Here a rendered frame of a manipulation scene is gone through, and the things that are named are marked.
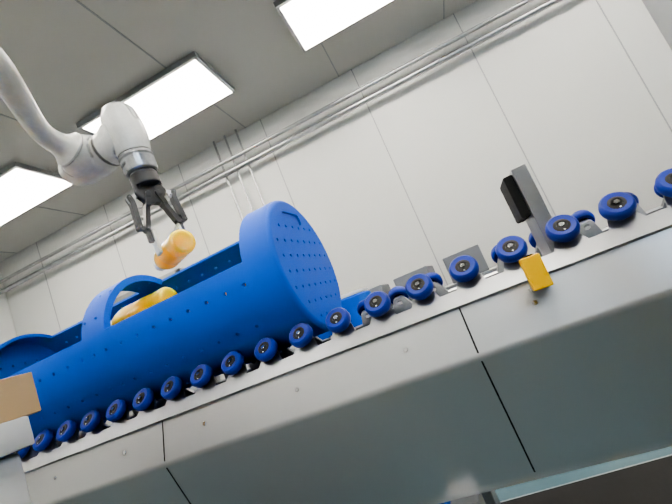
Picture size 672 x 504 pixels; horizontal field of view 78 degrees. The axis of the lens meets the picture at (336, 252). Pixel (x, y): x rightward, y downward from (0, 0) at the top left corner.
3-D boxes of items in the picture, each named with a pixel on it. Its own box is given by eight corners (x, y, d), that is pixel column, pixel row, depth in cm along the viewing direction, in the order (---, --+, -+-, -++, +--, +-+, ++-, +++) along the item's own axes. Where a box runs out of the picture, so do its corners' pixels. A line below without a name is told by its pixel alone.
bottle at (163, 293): (188, 309, 97) (131, 337, 102) (176, 282, 97) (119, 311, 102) (169, 317, 90) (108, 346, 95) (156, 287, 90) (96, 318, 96)
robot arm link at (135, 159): (114, 165, 114) (121, 184, 113) (122, 147, 107) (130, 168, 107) (146, 162, 120) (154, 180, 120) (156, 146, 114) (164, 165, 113)
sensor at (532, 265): (556, 284, 54) (539, 250, 55) (533, 293, 55) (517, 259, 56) (546, 282, 61) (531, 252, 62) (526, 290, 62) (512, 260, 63)
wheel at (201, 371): (208, 359, 79) (215, 363, 80) (190, 366, 80) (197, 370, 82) (205, 380, 76) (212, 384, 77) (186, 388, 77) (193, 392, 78)
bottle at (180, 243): (197, 254, 107) (173, 276, 120) (197, 229, 109) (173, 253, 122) (169, 250, 102) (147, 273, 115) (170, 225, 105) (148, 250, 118)
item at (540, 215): (569, 250, 64) (525, 163, 67) (543, 260, 65) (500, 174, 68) (557, 252, 74) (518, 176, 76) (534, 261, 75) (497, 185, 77)
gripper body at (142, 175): (153, 178, 119) (165, 207, 118) (123, 181, 113) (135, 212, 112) (162, 166, 114) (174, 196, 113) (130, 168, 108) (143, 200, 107)
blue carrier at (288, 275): (309, 342, 68) (248, 188, 72) (-24, 475, 92) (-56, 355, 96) (355, 318, 95) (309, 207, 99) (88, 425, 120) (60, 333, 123)
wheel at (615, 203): (624, 184, 58) (624, 193, 60) (591, 198, 59) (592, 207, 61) (644, 203, 55) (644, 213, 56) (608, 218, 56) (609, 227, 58)
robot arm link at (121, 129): (163, 149, 117) (130, 171, 122) (143, 101, 119) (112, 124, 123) (133, 142, 107) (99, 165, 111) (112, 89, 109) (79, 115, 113)
